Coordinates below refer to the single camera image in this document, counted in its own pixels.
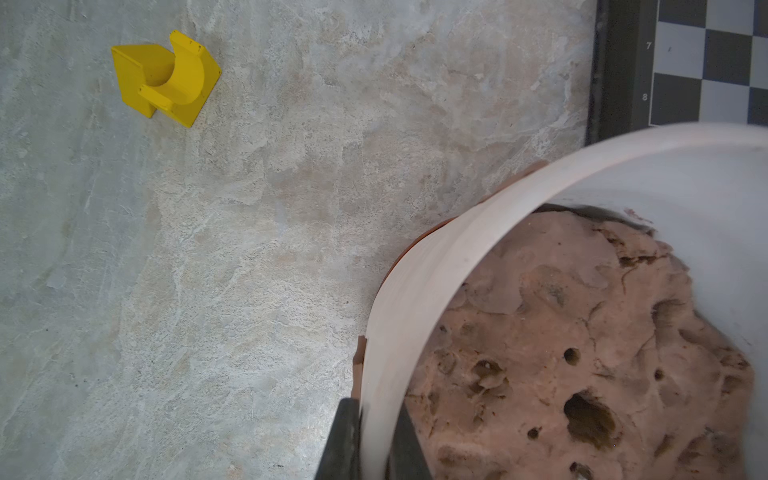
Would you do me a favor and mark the black and grey chessboard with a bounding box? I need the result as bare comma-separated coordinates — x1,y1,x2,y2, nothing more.
585,0,767,145

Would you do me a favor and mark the yellow plastic bracket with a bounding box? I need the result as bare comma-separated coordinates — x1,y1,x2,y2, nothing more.
111,30,222,128

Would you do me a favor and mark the terracotta saucer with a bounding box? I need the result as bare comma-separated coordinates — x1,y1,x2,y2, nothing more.
351,160,548,402

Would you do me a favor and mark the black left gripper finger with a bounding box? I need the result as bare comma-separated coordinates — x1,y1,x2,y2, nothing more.
314,397,434,480

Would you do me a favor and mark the white ceramic pot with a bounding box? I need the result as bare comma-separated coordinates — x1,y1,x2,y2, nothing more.
356,123,767,479

